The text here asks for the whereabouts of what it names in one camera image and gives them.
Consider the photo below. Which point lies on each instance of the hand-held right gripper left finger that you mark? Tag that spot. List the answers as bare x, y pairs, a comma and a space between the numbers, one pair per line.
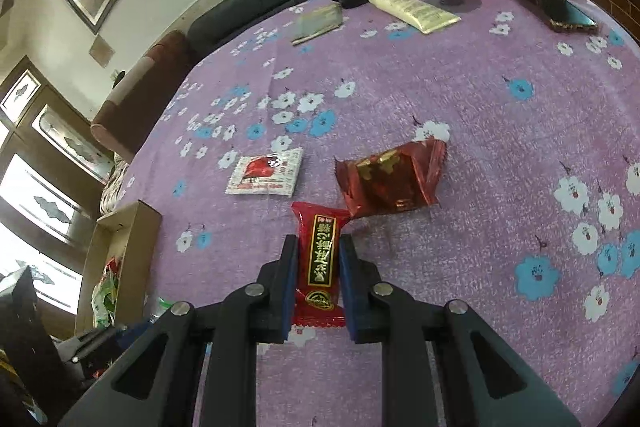
289, 287

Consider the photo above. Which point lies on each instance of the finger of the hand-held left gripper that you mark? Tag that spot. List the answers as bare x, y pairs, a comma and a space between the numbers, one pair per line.
100, 343

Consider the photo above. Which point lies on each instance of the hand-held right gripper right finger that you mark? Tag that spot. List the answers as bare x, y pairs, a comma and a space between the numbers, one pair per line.
348, 297

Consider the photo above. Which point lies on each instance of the green snack packet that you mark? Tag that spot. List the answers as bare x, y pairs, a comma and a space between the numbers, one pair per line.
105, 302

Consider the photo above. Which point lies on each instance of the red snack bar black label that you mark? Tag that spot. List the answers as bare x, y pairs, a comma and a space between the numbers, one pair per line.
320, 247

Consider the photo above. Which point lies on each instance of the brown cardboard box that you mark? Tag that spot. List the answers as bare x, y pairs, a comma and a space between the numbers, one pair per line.
125, 247

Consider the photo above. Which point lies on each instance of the white red snack packet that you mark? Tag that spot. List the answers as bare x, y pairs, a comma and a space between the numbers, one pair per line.
265, 169

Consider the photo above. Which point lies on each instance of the dark red foil snack packet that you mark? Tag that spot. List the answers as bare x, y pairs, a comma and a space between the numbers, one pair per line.
390, 182

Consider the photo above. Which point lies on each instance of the patterned cushion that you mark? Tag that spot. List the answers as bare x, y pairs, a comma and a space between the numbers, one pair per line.
112, 187

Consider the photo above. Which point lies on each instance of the glass door wooden cabinet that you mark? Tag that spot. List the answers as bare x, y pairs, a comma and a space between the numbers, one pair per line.
45, 167

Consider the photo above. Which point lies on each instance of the brown sofa armrest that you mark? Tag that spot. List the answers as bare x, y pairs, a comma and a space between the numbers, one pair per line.
145, 92

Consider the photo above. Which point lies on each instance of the flat green paper packet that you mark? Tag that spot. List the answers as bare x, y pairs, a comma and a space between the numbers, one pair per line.
317, 23

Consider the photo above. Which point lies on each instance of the cream squeeze tube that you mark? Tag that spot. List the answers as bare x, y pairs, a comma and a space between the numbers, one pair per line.
410, 9

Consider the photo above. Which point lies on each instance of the black smartphone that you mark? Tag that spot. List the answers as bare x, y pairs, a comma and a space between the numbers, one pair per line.
555, 7

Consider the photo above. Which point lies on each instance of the beige wall plate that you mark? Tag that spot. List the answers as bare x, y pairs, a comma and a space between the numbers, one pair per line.
102, 49

